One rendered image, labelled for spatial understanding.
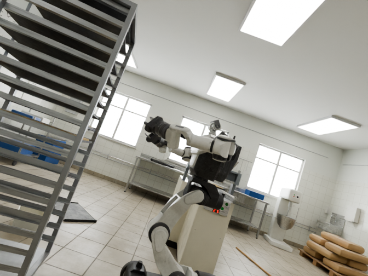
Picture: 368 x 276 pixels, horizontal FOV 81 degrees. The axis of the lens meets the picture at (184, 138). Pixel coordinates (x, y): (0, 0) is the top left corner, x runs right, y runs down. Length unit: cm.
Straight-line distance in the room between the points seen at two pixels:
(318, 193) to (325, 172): 63
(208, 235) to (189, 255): 26
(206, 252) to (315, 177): 531
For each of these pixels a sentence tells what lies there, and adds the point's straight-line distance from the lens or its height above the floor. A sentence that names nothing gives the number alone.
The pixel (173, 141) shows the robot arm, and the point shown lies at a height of 112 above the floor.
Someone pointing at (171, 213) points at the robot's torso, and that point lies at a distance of 155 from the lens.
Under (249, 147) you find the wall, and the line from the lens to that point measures 637.
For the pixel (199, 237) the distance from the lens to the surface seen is 232.
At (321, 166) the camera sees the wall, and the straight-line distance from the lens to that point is 733.
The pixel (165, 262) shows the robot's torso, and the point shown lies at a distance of 166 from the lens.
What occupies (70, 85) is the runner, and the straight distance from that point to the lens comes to 139.
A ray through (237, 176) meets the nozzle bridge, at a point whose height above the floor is 114.
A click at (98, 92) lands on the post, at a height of 124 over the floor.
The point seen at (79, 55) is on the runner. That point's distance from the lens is 143.
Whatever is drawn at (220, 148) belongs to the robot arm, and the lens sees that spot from 108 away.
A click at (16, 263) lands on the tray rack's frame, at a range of 179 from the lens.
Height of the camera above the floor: 102
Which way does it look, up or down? 7 degrees up
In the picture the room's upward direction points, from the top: 20 degrees clockwise
